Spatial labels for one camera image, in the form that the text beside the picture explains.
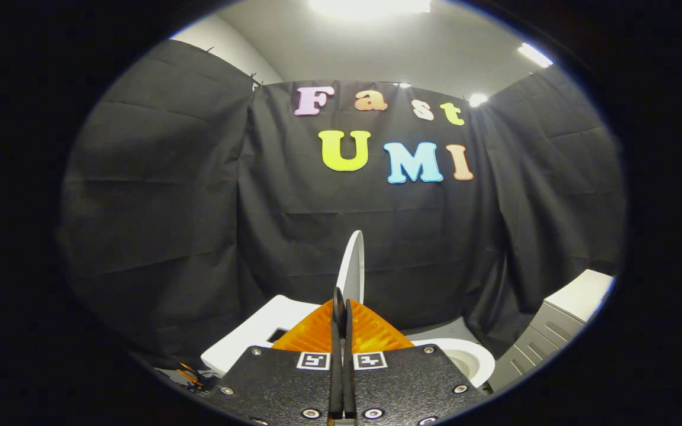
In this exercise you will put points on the large ceiling light panel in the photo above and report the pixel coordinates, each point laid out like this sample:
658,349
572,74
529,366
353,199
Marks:
370,6

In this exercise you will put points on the long ceiling light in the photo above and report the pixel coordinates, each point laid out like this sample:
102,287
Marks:
535,54

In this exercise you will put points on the small round ceiling light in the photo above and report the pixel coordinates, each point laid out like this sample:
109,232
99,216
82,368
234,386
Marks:
478,100

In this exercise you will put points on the black backdrop cloth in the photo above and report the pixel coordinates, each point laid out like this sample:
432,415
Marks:
199,207

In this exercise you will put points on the grey cabinet with white top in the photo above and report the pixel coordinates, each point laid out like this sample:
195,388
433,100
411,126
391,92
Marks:
548,331

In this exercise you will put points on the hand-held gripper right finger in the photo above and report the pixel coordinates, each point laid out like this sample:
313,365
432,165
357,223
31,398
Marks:
406,384

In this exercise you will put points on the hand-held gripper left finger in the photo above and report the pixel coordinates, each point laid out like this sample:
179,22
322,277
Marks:
282,384

